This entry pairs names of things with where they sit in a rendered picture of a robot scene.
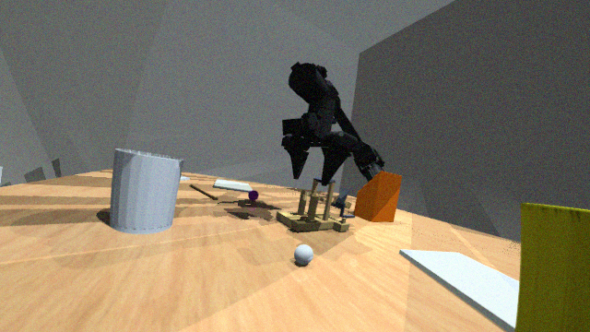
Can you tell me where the grey ball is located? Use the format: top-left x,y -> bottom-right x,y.
294,244 -> 313,265

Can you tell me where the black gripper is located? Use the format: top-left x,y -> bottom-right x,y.
281,107 -> 359,186

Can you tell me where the purple ball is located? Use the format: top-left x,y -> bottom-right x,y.
248,191 -> 259,200

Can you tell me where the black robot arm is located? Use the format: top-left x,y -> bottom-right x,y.
282,62 -> 385,182

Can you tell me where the grey cylindrical cup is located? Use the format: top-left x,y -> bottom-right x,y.
110,148 -> 184,234

